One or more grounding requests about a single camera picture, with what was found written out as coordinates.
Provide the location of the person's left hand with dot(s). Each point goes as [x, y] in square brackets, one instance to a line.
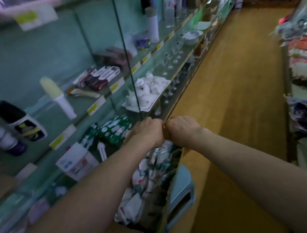
[147, 133]

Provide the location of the person's right hand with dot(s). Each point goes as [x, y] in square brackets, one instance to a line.
[184, 131]

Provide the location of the pile of packets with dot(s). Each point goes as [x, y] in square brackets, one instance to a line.
[144, 177]

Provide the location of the brown cardboard box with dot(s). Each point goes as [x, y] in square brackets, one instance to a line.
[166, 218]

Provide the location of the person's left forearm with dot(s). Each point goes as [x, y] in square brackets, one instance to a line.
[70, 213]

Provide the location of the person's right forearm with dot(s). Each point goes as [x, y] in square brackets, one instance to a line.
[277, 184]

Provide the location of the red white packaged box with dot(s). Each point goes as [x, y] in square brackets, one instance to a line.
[83, 77]
[104, 77]

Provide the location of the white printed box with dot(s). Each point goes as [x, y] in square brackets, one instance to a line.
[77, 162]

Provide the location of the green bulb boxes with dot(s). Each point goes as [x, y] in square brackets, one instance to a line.
[111, 131]

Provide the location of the white ceramic tea set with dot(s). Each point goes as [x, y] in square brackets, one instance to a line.
[145, 91]

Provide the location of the white tube lamp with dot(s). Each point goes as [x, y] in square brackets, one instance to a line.
[102, 151]

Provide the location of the blue plastic stool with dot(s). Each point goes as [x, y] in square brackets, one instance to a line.
[181, 192]

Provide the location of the blue packaged cups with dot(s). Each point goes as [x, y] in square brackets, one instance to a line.
[141, 41]

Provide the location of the stack of white bowls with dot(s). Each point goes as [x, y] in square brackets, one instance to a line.
[192, 36]

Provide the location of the white thermos flask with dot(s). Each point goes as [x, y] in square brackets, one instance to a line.
[153, 25]

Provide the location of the clear tall bottle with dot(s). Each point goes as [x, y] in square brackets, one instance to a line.
[169, 5]

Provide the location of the red mesh bag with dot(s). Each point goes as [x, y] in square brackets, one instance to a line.
[306, 49]

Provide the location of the yellow white price card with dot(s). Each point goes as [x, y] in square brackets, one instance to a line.
[36, 19]

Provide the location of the hanging packaged goods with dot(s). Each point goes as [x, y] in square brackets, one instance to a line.
[300, 21]

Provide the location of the pink framed panel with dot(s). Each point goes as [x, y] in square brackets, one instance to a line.
[24, 2]

